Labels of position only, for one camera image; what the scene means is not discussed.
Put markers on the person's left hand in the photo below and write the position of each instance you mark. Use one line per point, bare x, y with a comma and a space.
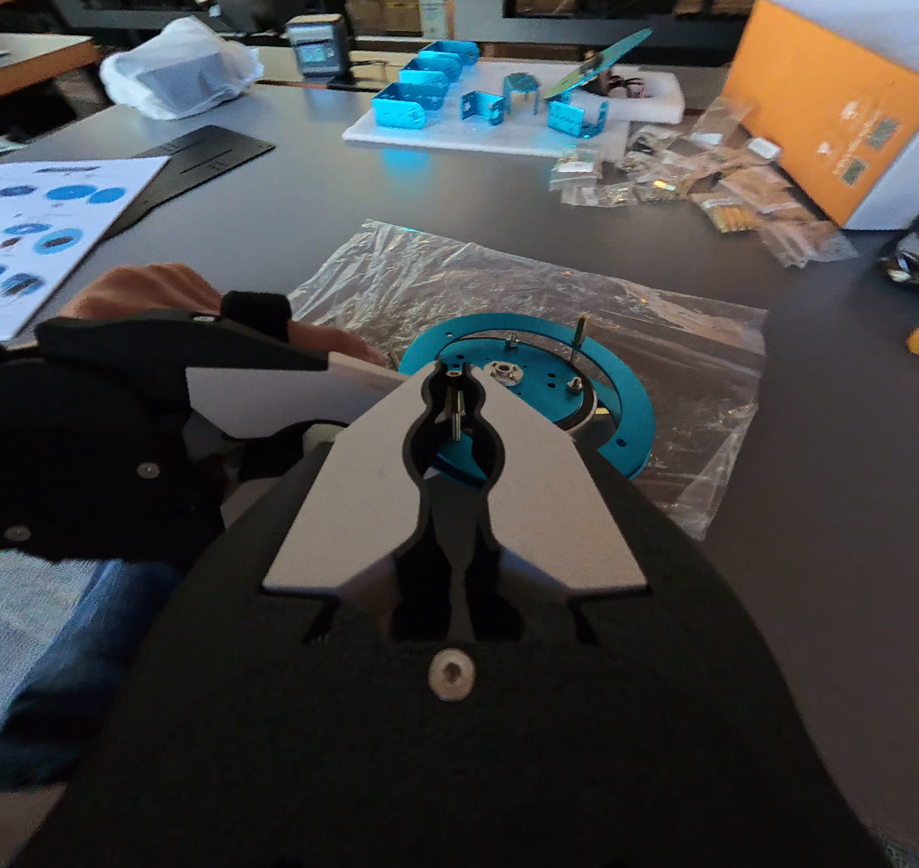
143, 290

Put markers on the brass standoff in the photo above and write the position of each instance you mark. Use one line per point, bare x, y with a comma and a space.
580, 326
454, 398

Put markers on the stack of cardboard boxes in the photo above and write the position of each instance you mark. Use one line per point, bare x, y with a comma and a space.
380, 17

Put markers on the set of blue metal parts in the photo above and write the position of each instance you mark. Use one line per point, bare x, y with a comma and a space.
398, 107

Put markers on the wood-edged side table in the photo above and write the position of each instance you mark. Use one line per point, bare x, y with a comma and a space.
43, 57

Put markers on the black flat plate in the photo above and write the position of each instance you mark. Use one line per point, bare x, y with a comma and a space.
208, 154

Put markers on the grey desk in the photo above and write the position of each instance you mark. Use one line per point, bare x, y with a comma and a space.
445, 193

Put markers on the printed instruction sheet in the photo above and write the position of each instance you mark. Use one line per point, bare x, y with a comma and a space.
72, 236

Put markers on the pile of clear hardware bags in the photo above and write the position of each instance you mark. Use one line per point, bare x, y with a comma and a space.
718, 179

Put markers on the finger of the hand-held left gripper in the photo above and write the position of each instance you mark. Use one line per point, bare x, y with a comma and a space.
287, 394

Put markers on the orange cardboard box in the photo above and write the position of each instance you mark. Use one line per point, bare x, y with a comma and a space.
811, 93

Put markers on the clear plastic bag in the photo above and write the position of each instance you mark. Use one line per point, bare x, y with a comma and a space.
682, 351

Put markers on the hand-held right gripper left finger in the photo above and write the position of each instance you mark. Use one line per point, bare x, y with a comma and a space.
352, 516

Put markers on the black foil bag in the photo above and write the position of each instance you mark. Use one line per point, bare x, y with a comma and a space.
903, 261

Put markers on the blue round metal turntable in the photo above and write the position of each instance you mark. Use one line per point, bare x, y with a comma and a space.
632, 416

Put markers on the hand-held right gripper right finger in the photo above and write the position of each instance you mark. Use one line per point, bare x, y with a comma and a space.
553, 516

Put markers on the white wrapped package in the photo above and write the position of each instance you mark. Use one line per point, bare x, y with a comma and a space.
179, 71

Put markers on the white flat tray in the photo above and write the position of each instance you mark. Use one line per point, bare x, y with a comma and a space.
467, 136

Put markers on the dark box with pale label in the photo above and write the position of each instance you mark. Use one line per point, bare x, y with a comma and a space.
317, 46

